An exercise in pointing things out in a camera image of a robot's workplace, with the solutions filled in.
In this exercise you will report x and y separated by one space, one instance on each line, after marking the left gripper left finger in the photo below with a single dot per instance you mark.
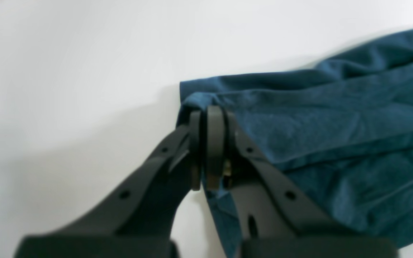
134 220

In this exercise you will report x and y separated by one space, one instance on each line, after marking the dark blue t-shirt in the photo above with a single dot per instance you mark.
342 130

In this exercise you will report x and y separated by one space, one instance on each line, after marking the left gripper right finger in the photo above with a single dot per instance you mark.
277 219

